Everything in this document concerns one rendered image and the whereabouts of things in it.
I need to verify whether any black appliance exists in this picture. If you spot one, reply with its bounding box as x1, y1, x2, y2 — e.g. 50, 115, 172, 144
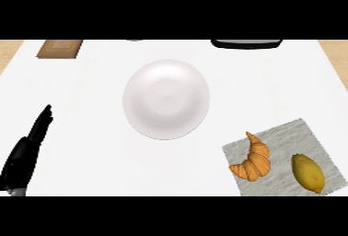
209, 39, 284, 50

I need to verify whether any white plate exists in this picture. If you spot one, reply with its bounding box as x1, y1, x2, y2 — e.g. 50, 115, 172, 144
121, 58, 212, 141

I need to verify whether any grey placemat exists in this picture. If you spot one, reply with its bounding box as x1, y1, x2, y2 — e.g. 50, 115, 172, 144
219, 118, 348, 197

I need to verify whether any brown wooden board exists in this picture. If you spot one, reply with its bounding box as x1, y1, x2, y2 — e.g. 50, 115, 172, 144
35, 40, 84, 60

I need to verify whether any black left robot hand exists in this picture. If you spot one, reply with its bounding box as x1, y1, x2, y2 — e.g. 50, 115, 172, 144
0, 104, 54, 192

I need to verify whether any yellow lemon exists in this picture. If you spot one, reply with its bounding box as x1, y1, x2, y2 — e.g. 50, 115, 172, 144
290, 153, 326, 195

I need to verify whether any orange croissant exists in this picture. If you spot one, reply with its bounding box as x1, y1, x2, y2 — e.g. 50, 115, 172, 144
228, 131, 271, 182

